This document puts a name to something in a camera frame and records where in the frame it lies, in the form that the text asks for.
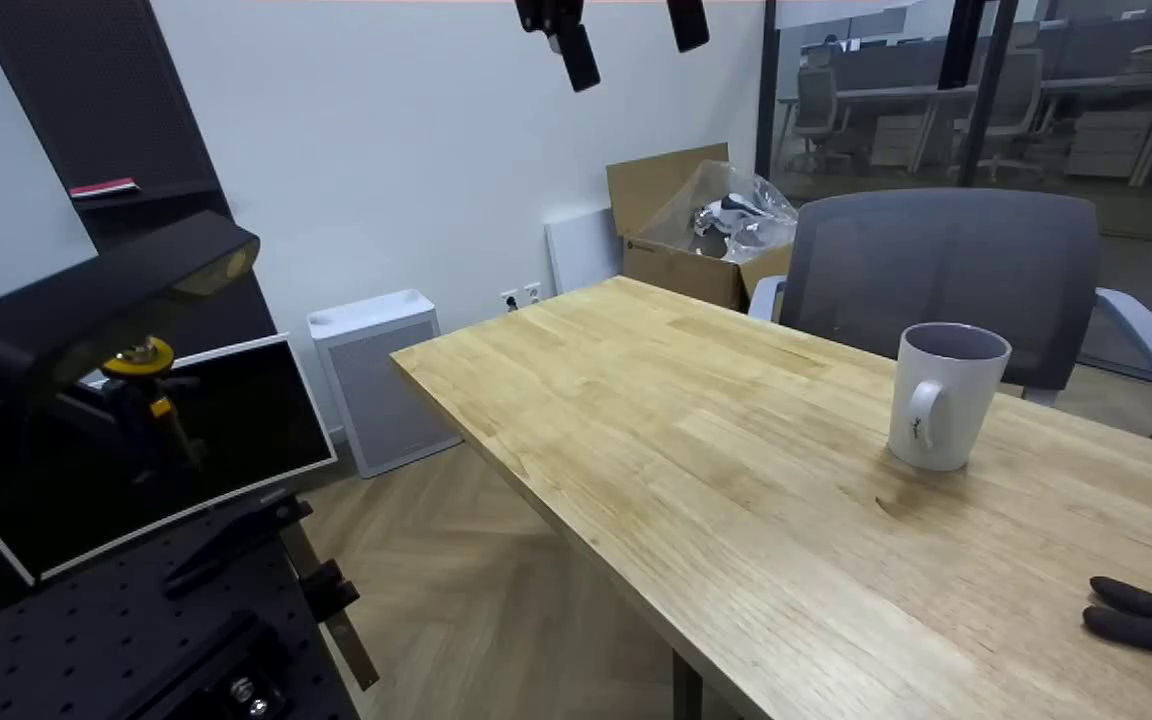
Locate black table leg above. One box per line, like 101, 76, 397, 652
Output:
671, 652, 704, 720

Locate white air purifier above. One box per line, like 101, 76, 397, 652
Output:
307, 288, 457, 477

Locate white panel against wall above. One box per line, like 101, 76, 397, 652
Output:
546, 208, 621, 294

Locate grey office chair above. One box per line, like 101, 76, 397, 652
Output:
749, 187, 1152, 398

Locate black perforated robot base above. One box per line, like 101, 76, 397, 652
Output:
0, 497, 380, 720

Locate black framed monitor panel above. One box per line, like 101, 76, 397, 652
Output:
0, 336, 336, 582

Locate white mug cup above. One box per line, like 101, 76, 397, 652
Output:
890, 322, 1011, 472

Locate cardboard box with plastic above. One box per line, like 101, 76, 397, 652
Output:
606, 143, 802, 314

